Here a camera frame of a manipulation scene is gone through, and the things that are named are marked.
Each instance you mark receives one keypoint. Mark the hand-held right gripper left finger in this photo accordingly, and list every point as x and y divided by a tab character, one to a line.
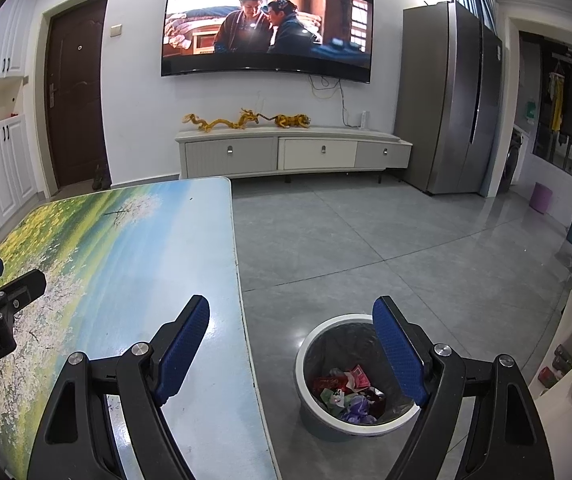
183	350

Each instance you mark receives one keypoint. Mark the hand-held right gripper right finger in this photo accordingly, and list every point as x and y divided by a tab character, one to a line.
398	355

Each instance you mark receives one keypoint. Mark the green paper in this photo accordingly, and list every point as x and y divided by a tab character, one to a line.
353	400

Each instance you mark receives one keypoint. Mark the purple wrapper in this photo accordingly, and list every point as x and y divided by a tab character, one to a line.
358	411

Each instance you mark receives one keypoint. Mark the dark red snack bag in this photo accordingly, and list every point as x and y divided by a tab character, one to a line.
327	386

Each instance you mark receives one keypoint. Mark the white trash bin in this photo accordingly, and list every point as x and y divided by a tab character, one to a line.
316	422

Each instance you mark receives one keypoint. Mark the black bin liner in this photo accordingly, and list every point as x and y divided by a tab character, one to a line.
338	345

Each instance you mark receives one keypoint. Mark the pair of dark shoes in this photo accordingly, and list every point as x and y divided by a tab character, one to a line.
99	177

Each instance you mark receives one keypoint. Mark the dark brown door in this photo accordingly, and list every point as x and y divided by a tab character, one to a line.
78	95

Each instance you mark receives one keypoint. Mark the purple small bin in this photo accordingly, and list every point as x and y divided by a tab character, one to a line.
540	199

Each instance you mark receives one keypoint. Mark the white television stand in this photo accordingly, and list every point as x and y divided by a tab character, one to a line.
266	152

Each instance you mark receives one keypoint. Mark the golden dragon figure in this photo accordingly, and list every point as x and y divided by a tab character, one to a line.
226	122

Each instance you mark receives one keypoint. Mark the white power strip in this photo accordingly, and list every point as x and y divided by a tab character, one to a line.
364	120

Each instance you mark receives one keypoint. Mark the golden tiger figure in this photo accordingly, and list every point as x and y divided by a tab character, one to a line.
291	121

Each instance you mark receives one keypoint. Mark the grey refrigerator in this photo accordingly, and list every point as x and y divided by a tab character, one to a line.
445	100

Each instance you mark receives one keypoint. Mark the yellow hanging garment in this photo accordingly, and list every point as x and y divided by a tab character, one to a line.
556	102

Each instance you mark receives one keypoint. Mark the blue curtain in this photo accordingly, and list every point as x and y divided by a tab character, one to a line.
478	7

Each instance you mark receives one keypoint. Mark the beige wall switch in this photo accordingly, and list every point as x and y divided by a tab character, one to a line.
116	30

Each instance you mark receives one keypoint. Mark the wall-mounted television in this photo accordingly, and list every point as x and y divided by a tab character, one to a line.
266	25

